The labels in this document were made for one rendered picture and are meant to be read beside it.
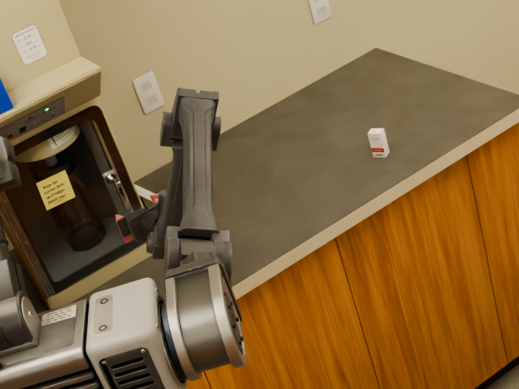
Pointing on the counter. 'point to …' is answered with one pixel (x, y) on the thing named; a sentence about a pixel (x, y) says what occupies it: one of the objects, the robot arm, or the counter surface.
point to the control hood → (55, 89)
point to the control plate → (33, 119)
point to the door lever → (120, 191)
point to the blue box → (5, 99)
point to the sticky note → (55, 190)
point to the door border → (25, 244)
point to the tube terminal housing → (9, 19)
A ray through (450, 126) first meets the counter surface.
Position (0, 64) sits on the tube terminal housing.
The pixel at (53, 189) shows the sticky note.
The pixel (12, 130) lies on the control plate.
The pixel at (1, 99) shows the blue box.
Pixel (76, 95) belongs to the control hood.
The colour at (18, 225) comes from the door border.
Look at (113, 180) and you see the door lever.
